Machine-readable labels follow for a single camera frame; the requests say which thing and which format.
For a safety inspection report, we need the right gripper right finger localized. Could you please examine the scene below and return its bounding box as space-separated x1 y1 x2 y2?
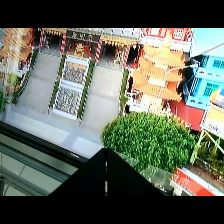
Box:
106 147 167 197

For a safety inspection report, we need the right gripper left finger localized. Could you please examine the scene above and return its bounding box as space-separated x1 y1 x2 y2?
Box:
48 147 108 197

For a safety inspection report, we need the silver frame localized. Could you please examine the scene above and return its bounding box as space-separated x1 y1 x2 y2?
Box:
0 133 80 197

